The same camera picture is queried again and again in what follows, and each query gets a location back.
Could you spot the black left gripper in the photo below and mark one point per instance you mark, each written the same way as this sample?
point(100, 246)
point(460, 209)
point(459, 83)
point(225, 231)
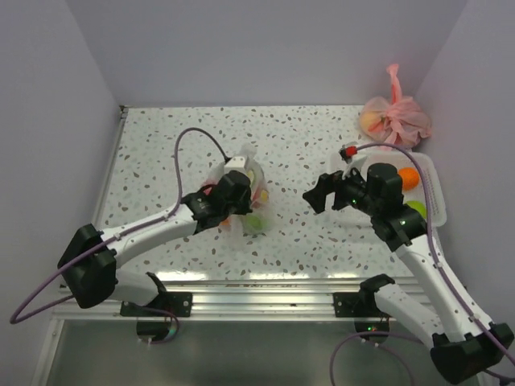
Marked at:
point(245, 207)

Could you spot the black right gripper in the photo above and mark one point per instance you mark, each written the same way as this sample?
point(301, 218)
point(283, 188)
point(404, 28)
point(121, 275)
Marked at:
point(328, 182)

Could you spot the clear printed plastic bag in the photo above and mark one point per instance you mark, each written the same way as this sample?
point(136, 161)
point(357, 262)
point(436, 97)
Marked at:
point(260, 196)

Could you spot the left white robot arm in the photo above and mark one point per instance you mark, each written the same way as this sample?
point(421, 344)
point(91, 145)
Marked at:
point(91, 264)

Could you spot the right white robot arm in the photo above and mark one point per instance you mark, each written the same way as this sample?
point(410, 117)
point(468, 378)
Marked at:
point(462, 339)

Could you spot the green apple in clear bag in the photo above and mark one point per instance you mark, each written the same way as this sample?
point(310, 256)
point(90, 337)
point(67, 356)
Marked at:
point(254, 223)

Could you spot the peach in pink bag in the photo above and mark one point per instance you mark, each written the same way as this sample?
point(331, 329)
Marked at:
point(371, 122)

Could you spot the pink plastic bag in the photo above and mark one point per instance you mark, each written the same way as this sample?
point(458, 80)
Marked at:
point(405, 123)

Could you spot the white plastic basket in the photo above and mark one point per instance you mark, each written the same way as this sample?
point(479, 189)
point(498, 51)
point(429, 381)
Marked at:
point(433, 200)

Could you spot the orange in basket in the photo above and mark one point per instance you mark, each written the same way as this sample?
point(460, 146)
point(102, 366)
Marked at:
point(410, 178)

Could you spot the green apple in basket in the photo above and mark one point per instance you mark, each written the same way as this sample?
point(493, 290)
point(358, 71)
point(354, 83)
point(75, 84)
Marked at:
point(418, 206)

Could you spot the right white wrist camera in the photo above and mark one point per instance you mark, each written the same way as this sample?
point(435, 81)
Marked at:
point(352, 157)

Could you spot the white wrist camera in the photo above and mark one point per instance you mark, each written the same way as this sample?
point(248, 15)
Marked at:
point(237, 163)
point(352, 157)

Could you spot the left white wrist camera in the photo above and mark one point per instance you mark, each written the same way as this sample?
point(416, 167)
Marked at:
point(237, 163)

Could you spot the left black base bracket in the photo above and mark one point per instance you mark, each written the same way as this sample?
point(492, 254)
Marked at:
point(177, 303)

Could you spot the black base bracket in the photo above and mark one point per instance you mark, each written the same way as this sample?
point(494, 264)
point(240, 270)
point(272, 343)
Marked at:
point(177, 303)
point(349, 305)

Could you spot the aluminium mounting rail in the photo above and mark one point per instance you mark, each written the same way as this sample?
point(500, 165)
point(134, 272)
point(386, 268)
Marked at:
point(308, 300)

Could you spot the right black base bracket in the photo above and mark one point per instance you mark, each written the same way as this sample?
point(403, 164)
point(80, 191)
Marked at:
point(349, 305)

